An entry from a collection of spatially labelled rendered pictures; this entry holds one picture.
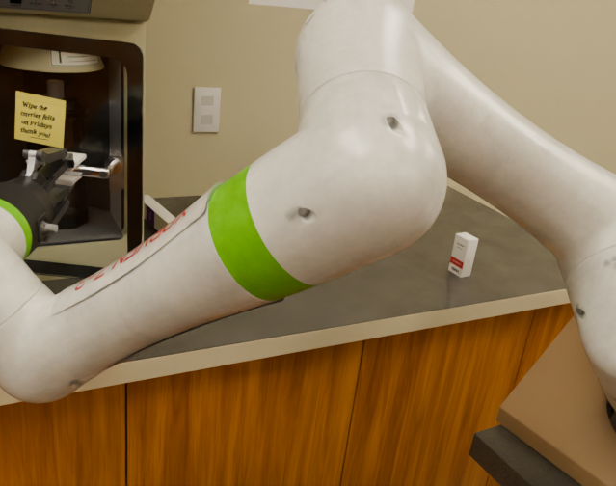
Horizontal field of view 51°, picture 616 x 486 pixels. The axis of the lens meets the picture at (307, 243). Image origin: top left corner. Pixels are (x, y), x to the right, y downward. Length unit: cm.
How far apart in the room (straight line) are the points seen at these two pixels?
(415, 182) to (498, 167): 24
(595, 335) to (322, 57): 41
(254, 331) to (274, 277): 61
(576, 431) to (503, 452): 10
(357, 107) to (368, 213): 8
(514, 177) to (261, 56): 112
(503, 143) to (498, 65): 149
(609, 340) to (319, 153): 40
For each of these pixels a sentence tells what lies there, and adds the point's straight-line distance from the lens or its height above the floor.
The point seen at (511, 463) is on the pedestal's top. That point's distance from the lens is 96.
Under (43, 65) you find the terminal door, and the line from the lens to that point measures 108.
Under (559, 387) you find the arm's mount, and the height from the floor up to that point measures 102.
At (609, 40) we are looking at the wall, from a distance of 251.
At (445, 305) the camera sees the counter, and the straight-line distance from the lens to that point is 131.
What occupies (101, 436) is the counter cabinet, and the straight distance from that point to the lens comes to 115.
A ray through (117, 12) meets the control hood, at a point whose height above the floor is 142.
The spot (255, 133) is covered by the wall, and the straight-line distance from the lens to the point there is 176.
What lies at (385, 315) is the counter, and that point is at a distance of 122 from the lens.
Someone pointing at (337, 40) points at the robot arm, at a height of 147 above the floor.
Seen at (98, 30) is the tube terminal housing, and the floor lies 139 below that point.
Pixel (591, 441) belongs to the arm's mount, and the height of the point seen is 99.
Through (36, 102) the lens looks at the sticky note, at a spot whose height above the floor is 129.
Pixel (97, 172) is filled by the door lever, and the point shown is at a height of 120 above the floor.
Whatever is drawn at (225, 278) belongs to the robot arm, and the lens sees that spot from 53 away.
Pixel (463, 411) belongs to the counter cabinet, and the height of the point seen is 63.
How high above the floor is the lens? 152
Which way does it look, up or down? 23 degrees down
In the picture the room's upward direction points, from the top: 7 degrees clockwise
